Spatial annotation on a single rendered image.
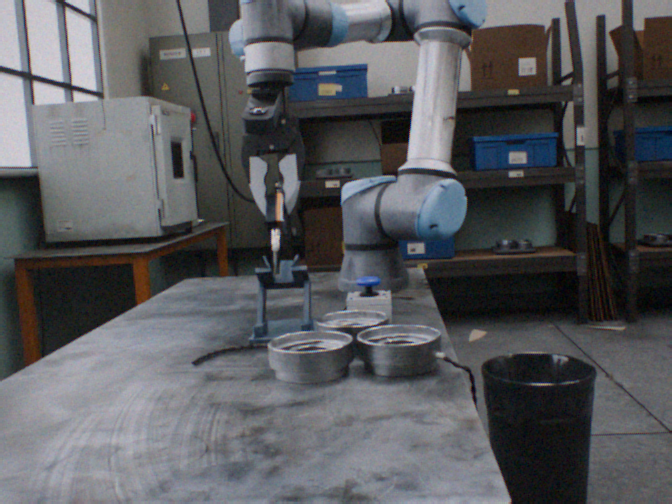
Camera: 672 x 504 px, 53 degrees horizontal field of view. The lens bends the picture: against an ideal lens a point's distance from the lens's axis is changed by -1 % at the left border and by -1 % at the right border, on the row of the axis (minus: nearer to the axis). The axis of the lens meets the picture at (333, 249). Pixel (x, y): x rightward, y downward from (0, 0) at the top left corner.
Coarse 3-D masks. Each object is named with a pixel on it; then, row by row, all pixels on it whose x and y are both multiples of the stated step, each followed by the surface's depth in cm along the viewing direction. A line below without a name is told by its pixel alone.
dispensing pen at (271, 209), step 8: (272, 184) 105; (280, 184) 104; (272, 200) 101; (272, 208) 101; (272, 216) 100; (272, 224) 101; (272, 232) 101; (280, 232) 101; (272, 240) 100; (272, 248) 100
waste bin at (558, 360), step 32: (512, 384) 191; (544, 384) 188; (576, 384) 188; (512, 416) 193; (544, 416) 190; (576, 416) 191; (512, 448) 196; (544, 448) 191; (576, 448) 193; (512, 480) 198; (544, 480) 193; (576, 480) 195
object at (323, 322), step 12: (336, 312) 100; (348, 312) 101; (360, 312) 101; (372, 312) 100; (324, 324) 98; (336, 324) 98; (348, 324) 98; (360, 324) 98; (372, 324) 91; (384, 324) 93
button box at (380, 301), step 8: (352, 296) 110; (360, 296) 110; (368, 296) 109; (376, 296) 109; (384, 296) 109; (352, 304) 107; (360, 304) 107; (368, 304) 107; (376, 304) 107; (384, 304) 107; (384, 312) 107
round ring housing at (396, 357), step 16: (368, 336) 88; (384, 336) 89; (416, 336) 88; (432, 336) 87; (368, 352) 82; (384, 352) 80; (400, 352) 80; (416, 352) 80; (432, 352) 81; (368, 368) 83; (384, 368) 81; (400, 368) 81; (416, 368) 81; (432, 368) 82
